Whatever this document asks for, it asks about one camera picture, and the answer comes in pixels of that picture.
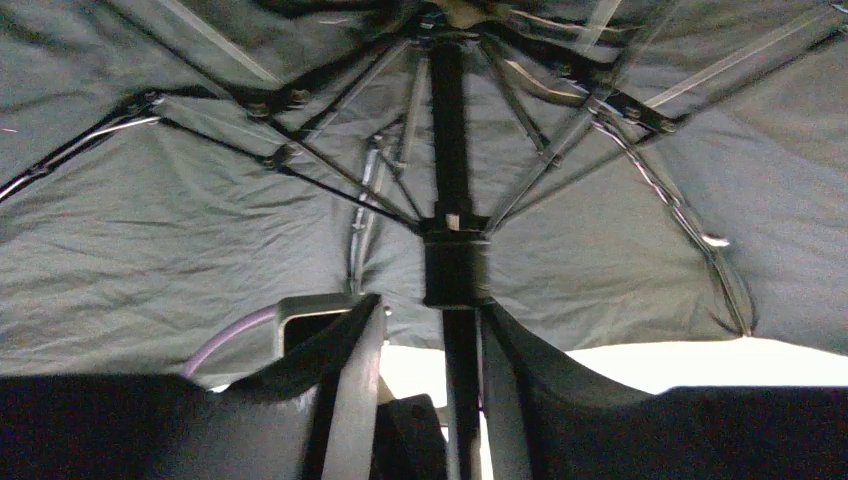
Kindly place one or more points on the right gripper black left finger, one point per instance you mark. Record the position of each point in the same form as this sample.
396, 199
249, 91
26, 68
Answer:
308, 415

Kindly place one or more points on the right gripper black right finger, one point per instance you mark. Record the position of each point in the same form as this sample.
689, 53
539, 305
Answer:
550, 417

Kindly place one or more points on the beige umbrella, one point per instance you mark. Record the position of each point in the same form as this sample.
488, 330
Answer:
609, 172

